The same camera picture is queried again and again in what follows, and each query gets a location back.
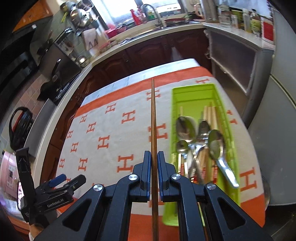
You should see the black and red electric cooker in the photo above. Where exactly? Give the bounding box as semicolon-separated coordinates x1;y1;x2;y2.
9;107;34;151

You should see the grey refrigerator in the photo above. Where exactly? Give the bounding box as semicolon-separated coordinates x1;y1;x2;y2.
246;0;296;207

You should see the green label bottle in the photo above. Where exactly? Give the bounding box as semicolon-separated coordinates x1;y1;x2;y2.
251;9;262;36

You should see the red frying pan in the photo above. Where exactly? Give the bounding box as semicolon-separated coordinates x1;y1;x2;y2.
165;15;189;24

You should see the cutting board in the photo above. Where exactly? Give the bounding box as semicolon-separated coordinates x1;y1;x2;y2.
82;29;100;50

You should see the orange and white printed tablecloth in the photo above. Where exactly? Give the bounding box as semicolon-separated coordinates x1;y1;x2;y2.
54;66;266;241

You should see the clear glass jar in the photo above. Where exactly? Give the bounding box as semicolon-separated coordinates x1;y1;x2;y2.
217;5;232;26

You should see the dark glass jar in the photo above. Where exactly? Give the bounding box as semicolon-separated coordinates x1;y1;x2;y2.
231;8;243;29

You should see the stainless steel splash guard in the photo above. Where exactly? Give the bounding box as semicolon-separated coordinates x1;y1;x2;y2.
24;98;57;158

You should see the green plastic utensil tray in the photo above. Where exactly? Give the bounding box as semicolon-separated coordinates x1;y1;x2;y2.
162;83;241;226

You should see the red label plastic jug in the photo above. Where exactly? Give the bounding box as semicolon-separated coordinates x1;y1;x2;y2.
260;16;274;43

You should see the pink appliance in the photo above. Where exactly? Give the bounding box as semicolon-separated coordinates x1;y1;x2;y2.
0;151;20;202

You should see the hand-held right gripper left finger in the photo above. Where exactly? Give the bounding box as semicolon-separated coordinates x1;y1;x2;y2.
30;151;152;241

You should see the large metal soup spoon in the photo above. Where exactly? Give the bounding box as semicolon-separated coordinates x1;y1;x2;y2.
207;129;240;189

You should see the brown wooden chopstick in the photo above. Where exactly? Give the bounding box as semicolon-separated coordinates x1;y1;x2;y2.
150;78;160;241

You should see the steel sink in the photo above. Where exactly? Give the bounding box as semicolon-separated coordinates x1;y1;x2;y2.
159;20;205;29

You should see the white plastic bottle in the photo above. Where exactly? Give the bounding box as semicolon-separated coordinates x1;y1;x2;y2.
242;9;251;32

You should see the steel faucet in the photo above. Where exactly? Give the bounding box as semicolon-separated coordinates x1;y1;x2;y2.
141;3;166;28

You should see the black range hood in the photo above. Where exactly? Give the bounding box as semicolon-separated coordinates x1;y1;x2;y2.
0;23;40;98

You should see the black wok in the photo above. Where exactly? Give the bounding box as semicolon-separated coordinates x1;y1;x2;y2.
37;59;70;102

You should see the stainless electric kettle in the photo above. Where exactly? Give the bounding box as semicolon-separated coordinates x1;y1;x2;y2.
200;0;219;22

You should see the window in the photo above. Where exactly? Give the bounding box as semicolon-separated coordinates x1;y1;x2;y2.
102;0;201;24

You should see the pink basin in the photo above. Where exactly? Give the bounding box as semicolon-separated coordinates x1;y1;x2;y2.
105;28;118;39

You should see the red spray bottle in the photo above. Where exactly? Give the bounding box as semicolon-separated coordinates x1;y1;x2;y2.
130;9;141;25

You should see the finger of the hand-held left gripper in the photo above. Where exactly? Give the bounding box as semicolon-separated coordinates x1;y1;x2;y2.
42;174;86;198
16;148;36;209

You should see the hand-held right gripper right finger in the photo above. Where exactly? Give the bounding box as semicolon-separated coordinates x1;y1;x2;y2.
157;151;274;241

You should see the black gas stove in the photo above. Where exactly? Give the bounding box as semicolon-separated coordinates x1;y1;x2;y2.
53;74;81;105

